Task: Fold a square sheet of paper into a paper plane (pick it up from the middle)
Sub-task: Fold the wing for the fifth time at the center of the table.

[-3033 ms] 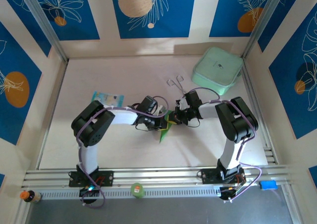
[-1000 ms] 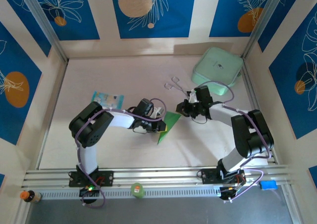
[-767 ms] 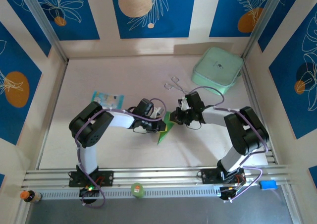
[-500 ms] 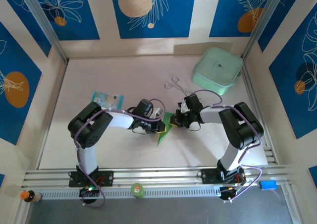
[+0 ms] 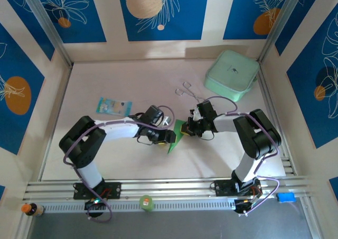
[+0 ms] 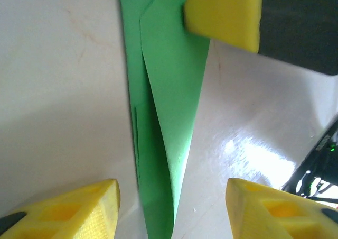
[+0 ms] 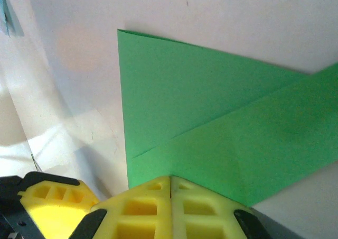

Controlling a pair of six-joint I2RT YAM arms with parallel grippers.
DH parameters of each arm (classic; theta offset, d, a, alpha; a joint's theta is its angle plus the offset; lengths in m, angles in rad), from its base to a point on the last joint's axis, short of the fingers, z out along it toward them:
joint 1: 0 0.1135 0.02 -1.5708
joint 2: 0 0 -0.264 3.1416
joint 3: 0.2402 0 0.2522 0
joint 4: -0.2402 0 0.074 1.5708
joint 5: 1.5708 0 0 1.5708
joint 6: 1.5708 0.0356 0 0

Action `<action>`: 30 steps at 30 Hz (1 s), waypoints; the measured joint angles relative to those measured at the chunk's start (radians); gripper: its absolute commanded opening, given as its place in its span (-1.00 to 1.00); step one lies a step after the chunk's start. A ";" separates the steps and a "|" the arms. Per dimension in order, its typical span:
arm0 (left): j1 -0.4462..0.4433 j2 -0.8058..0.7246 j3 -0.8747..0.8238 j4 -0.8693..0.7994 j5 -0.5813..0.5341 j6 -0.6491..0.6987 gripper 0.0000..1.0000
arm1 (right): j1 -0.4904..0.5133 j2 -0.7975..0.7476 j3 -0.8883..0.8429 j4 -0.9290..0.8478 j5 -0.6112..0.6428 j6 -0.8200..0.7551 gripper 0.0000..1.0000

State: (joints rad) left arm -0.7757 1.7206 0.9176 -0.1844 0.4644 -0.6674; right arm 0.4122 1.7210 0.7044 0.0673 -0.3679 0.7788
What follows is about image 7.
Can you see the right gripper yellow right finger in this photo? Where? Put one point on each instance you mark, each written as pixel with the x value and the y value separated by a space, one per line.
pixel 206 215

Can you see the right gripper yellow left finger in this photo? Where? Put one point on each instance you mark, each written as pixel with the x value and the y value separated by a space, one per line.
pixel 137 215

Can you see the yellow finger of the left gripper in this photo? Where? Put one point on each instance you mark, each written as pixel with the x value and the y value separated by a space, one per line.
pixel 58 212

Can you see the green paper sheet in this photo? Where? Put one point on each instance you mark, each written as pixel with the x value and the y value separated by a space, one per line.
pixel 211 117

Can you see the light blue wet wipes packet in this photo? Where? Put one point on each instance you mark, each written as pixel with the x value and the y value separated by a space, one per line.
pixel 10 9

